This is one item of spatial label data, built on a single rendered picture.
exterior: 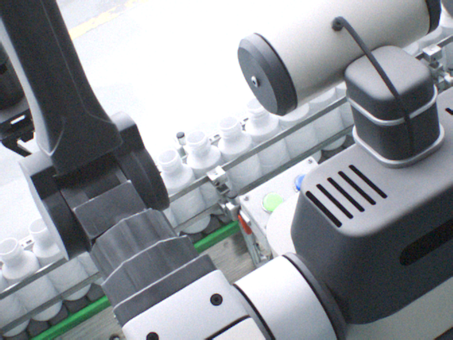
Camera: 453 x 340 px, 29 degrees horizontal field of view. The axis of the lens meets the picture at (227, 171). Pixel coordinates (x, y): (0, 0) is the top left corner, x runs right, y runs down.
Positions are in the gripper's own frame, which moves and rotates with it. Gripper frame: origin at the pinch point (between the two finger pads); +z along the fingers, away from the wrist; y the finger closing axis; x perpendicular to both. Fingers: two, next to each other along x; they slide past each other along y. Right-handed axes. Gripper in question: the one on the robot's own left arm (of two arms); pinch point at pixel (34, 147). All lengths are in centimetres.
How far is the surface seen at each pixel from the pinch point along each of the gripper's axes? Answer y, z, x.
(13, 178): -191, 144, -8
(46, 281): -11.4, 33.1, -8.4
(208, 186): -11.7, 32.7, 23.2
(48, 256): -11.3, 28.4, -5.9
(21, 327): -10.9, 39.1, -15.7
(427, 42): -12, 29, 70
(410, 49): -11, 28, 66
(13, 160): -202, 144, -5
